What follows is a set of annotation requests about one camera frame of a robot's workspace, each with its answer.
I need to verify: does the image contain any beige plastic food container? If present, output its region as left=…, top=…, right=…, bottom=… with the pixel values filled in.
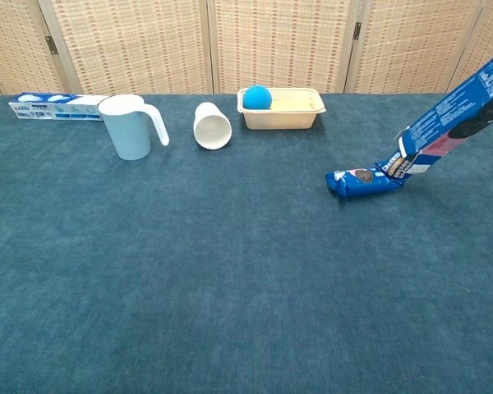
left=237, top=86, right=327, bottom=131

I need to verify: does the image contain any blue cookie box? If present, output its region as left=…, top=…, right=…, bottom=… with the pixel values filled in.
left=394, top=43, right=493, bottom=176

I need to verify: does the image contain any light blue mug white handle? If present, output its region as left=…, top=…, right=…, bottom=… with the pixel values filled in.
left=97, top=94, right=170, bottom=162

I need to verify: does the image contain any blue cookie packet beige print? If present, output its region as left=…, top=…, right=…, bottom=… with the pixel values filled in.
left=374, top=151, right=421, bottom=186

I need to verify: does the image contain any blue white toothpaste box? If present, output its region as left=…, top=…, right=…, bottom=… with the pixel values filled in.
left=8, top=92, right=110, bottom=122

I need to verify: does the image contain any blue ball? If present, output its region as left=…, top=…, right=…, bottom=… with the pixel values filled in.
left=242, top=85, right=273, bottom=111

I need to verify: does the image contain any white paper cup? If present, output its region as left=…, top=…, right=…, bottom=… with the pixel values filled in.
left=192, top=101, right=233, bottom=151

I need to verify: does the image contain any blue cookie packet pink print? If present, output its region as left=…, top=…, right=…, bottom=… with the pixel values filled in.
left=325, top=163, right=404, bottom=202

